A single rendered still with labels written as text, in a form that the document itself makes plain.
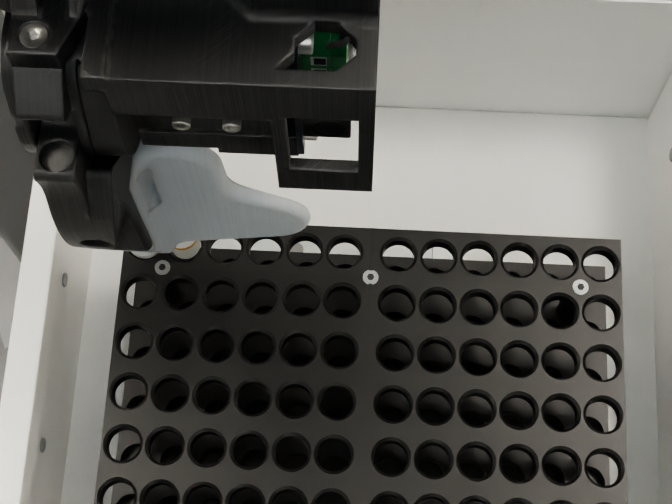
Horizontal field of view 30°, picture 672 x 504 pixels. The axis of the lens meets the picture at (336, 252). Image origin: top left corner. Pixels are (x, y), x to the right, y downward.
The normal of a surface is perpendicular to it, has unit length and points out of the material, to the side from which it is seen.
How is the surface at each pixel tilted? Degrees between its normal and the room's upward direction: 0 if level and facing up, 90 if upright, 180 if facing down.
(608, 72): 90
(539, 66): 90
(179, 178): 89
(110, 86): 89
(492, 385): 0
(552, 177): 0
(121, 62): 1
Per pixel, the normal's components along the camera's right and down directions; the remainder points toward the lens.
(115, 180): 1.00, 0.04
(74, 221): -0.05, 0.87
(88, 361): -0.01, -0.34
